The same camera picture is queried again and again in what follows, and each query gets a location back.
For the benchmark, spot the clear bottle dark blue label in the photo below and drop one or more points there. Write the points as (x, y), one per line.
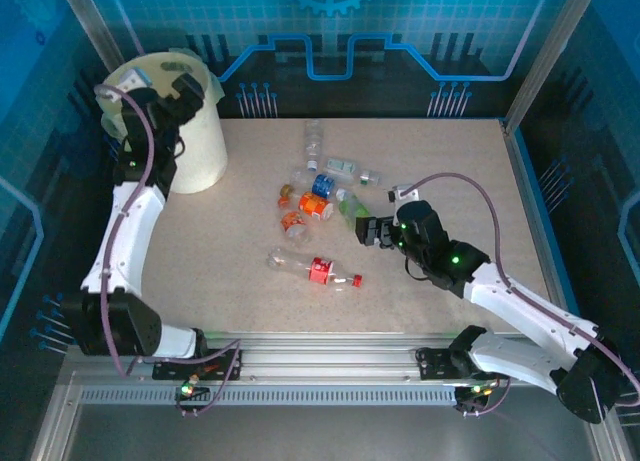
(323, 184)

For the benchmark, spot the clear bottle red label cap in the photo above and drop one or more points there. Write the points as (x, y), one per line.
(320, 271)

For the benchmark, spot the clear bottle green white label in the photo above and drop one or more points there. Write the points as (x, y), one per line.
(340, 167)

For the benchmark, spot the clear ribbed label-free bottle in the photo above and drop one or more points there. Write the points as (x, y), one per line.
(312, 143)

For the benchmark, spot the left arm base LED board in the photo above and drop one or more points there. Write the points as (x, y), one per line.
(187, 388)

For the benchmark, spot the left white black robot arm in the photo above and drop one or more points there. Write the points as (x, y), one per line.
(140, 221)

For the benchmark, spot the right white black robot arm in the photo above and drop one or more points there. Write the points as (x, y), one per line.
(520, 318)

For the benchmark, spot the right arm base LED board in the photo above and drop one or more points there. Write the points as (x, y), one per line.
(475, 390)

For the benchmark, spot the translucent pale green bin liner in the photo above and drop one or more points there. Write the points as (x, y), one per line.
(112, 126)

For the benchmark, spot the cream ribbed plastic bin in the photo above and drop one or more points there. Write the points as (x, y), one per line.
(200, 151)

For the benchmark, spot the square bottle round green print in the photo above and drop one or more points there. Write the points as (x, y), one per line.
(355, 210)

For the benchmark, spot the orange label bottle brown cap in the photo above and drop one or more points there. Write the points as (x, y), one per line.
(314, 205)

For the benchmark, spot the blue circuit print backdrop panel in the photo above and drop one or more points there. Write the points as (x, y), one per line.
(350, 31)

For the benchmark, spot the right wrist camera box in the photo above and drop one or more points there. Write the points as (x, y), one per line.
(404, 193)

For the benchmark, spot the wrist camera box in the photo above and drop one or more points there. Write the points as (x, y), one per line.
(404, 193)
(132, 80)

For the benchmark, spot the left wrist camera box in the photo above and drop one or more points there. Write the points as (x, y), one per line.
(132, 80)

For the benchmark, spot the aluminium table edge rail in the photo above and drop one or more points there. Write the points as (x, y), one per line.
(525, 181)

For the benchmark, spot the aluminium frame post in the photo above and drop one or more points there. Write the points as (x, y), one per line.
(547, 56)
(94, 26)

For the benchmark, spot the aluminium mounting rail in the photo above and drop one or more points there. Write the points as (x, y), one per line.
(325, 356)

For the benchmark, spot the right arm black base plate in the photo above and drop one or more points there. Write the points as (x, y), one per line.
(432, 363)

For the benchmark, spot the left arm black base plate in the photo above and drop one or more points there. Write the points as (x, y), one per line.
(227, 373)

